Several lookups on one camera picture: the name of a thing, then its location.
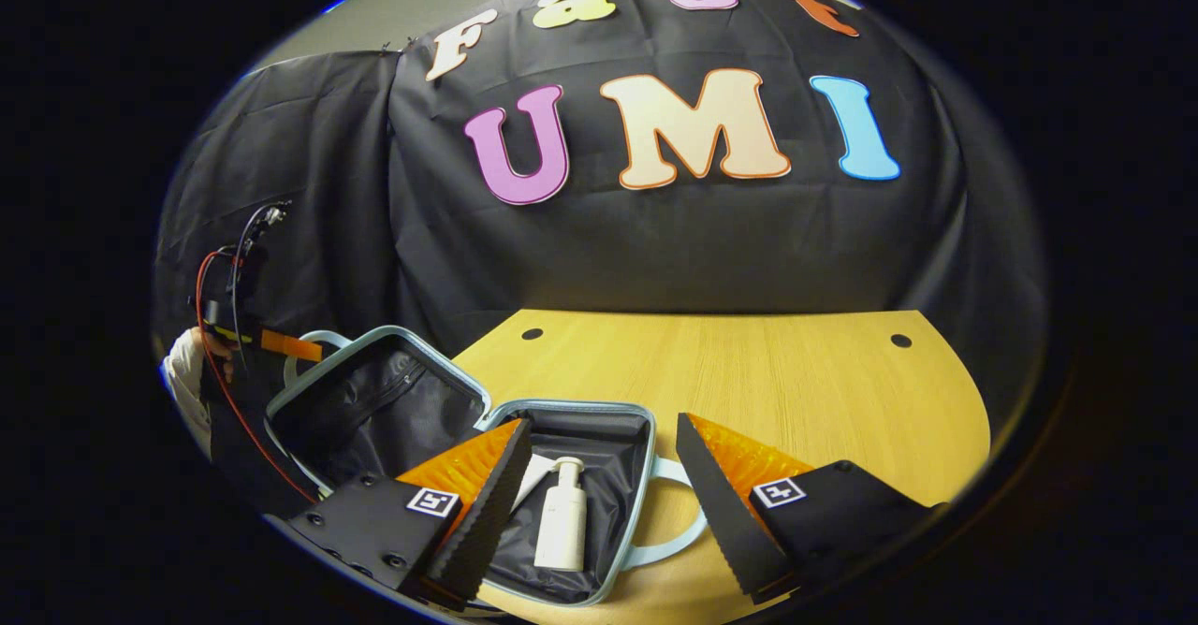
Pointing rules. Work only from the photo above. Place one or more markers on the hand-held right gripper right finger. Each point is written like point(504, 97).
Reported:
point(725, 522)

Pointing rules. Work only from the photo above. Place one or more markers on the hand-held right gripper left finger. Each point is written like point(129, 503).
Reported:
point(491, 522)

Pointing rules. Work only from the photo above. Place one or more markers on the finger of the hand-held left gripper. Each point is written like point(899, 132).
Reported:
point(290, 345)

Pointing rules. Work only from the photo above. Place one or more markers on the beige cream tube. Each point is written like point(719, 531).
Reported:
point(533, 477)

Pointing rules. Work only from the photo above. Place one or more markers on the white pump bottle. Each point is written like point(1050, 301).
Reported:
point(562, 522)

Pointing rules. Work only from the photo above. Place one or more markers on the light blue suitcase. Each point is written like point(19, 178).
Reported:
point(374, 410)

